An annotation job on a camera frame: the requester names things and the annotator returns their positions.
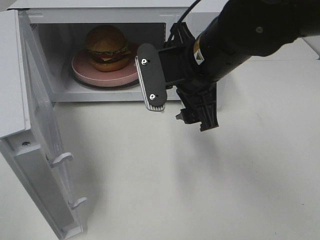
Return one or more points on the toy burger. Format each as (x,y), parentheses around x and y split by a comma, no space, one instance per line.
(107,48)

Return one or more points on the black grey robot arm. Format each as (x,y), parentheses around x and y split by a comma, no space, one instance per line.
(243,29)

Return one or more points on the white microwave oven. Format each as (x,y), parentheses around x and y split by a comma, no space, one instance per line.
(58,29)

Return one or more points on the pink round plate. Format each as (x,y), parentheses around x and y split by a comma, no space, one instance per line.
(105,73)

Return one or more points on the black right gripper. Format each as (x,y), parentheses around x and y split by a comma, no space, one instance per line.
(194,65)

